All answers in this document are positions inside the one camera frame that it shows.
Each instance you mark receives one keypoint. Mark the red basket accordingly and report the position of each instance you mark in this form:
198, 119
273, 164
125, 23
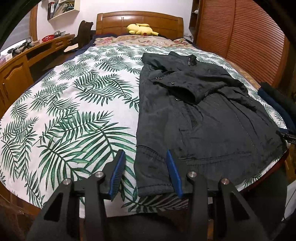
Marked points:
47, 38

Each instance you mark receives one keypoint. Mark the wooden bed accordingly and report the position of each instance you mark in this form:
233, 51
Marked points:
138, 19

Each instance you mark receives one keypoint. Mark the dark chair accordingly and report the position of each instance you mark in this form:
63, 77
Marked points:
82, 32

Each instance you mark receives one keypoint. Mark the black desk gadget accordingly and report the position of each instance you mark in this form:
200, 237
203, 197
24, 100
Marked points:
20, 48

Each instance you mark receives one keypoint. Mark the metal pot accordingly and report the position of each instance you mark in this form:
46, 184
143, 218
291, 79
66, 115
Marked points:
59, 33

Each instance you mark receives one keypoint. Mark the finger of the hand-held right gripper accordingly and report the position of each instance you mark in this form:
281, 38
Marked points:
288, 136

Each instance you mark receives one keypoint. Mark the leaf print blanket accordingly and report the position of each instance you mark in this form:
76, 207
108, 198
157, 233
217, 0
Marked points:
69, 104

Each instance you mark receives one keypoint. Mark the wooden desk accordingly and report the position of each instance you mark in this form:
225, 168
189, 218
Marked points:
13, 71

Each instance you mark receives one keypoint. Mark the wooden louvred wardrobe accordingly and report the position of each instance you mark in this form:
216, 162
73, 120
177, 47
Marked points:
242, 34

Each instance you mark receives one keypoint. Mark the black jacket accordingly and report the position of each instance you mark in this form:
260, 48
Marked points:
208, 127

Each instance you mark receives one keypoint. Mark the person's dark clothing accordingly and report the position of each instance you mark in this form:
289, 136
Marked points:
261, 197

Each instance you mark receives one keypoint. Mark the white wall shelf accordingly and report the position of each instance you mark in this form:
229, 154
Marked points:
69, 11

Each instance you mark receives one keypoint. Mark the row of books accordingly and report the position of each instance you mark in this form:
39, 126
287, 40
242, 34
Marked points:
59, 9

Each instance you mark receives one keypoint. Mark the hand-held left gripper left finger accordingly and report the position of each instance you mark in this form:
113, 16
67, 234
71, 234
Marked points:
116, 173

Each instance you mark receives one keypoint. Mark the yellow plush toy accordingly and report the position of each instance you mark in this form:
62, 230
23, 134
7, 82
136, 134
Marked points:
141, 29

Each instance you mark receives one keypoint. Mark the brown patterned blanket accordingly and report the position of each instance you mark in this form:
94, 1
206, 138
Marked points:
245, 76

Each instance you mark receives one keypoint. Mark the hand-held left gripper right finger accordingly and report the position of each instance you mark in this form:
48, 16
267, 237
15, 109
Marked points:
175, 176

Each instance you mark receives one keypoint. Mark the floral quilt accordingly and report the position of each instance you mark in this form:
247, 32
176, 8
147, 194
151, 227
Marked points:
143, 40

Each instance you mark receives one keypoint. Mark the folded navy garment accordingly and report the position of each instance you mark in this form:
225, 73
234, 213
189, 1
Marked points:
275, 110

